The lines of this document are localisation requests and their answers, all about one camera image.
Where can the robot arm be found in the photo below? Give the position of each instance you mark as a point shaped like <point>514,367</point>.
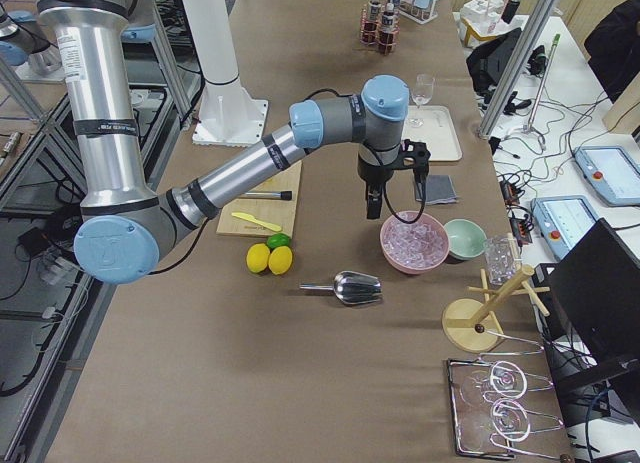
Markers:
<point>127,228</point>

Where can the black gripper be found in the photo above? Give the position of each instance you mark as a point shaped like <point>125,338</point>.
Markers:
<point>372,175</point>

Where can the cream serving tray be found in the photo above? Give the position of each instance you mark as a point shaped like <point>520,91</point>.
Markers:
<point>433,125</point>

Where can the bamboo cutting board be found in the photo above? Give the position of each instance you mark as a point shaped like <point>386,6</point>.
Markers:
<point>278,212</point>

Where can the metal ice scoop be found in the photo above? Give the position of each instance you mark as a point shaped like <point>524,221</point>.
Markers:
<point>351,288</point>

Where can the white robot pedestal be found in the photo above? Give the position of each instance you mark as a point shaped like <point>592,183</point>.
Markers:
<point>228,115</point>

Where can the copper wire bottle basket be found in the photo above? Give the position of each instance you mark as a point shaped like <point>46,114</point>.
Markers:
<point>374,45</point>

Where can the blue teach pendant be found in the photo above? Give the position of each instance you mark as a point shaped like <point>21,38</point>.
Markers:
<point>563,221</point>
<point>612,173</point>

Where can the steel muddler black tip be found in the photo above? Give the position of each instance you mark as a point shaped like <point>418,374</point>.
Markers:
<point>268,195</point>

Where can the green lime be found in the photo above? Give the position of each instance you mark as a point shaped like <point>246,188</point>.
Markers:
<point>278,240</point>

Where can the clear glass mug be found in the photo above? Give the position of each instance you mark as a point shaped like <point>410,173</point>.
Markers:
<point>502,258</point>

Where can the grey folded cloth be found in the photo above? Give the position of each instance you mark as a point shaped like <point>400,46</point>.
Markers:
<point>439,190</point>

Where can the metal wine glass rack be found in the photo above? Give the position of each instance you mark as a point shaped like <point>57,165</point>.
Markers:
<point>487,403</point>

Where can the green bowl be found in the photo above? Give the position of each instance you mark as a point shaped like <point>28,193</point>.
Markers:
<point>466,240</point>

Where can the tea bottle white label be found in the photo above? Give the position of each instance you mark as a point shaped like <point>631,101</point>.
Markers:
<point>369,26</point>

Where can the wooden cup tree stand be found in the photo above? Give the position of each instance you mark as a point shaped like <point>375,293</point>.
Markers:
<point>472,325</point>

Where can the yellow plastic knife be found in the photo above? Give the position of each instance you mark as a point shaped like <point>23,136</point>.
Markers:
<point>252,219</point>

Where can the yellow lemon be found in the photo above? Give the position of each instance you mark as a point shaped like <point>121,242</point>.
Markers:
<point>257,257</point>
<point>280,260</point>

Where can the pink bowl with ice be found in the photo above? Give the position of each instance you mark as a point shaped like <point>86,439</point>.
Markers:
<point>414,248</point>

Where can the white cup rack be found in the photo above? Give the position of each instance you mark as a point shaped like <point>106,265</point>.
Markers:
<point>417,15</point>

